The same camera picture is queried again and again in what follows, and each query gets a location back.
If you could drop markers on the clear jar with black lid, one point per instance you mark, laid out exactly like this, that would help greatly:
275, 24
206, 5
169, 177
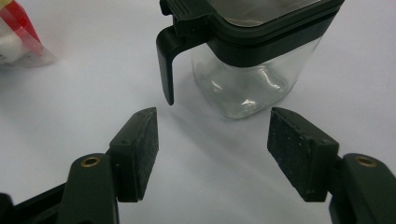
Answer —
249, 46

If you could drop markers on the red and clear refill pouch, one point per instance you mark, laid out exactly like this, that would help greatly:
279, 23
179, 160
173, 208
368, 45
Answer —
18, 34

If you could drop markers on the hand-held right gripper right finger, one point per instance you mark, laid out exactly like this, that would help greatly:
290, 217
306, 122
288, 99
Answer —
299, 155

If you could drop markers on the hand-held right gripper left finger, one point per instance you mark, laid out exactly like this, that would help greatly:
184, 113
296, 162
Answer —
134, 161

